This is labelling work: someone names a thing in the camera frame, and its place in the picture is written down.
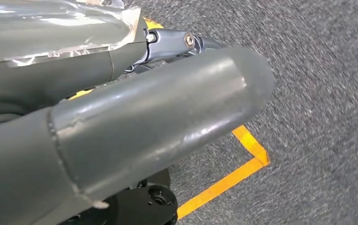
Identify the black left robot leg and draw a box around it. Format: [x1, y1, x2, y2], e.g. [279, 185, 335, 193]
[59, 169, 179, 225]

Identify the yellow floor tape square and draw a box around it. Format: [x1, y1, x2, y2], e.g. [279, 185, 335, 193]
[68, 17, 270, 219]

